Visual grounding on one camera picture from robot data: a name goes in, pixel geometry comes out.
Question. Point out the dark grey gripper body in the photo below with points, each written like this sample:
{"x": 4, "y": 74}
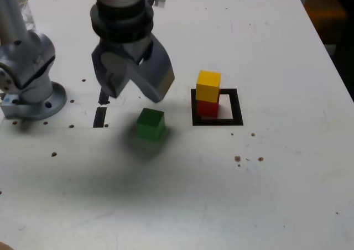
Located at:
{"x": 130, "y": 49}

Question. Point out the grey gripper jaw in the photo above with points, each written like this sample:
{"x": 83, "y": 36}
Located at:
{"x": 98, "y": 73}
{"x": 155, "y": 75}

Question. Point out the green cube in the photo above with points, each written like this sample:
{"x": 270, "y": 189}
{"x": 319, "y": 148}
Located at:
{"x": 149, "y": 125}

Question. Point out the yellow cube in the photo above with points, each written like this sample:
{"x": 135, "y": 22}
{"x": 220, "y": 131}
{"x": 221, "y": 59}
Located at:
{"x": 207, "y": 87}

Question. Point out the red cube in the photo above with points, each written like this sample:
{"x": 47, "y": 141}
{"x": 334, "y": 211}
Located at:
{"x": 207, "y": 109}

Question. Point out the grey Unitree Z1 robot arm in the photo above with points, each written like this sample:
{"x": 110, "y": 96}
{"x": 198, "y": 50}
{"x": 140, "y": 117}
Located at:
{"x": 33, "y": 67}

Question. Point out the black tape square outline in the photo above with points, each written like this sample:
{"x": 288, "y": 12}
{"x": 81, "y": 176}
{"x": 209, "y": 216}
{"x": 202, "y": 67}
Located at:
{"x": 238, "y": 109}

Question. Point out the black tape strip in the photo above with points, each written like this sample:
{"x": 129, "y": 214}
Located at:
{"x": 100, "y": 117}

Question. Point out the clear plastic bottle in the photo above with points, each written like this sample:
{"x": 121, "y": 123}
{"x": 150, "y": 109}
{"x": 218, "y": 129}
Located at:
{"x": 27, "y": 15}

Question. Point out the orange background box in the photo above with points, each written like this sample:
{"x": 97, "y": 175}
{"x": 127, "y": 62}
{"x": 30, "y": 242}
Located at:
{"x": 326, "y": 9}

